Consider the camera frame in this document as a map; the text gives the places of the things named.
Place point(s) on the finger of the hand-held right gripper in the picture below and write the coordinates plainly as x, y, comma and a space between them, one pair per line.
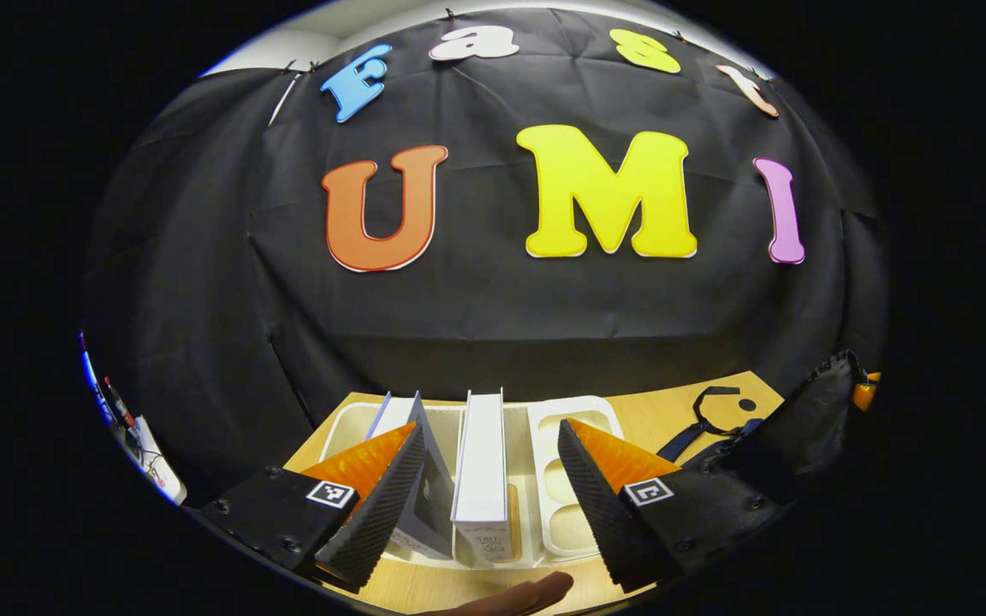
865, 393

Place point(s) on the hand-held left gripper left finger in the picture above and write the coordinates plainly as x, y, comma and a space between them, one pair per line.
382, 505

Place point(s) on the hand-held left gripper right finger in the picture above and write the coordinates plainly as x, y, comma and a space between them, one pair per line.
600, 513

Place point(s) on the lavender cover book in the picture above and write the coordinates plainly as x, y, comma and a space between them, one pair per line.
437, 488

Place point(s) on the blue schoolbag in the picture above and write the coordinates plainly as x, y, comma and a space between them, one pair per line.
801, 428

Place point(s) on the white plastic bookshelf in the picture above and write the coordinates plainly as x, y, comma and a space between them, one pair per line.
352, 428

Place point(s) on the white cover book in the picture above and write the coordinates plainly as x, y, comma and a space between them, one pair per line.
480, 462

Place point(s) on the small black round disc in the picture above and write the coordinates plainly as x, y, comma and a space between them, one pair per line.
747, 404

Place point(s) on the white side table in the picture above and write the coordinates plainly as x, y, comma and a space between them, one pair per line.
159, 470

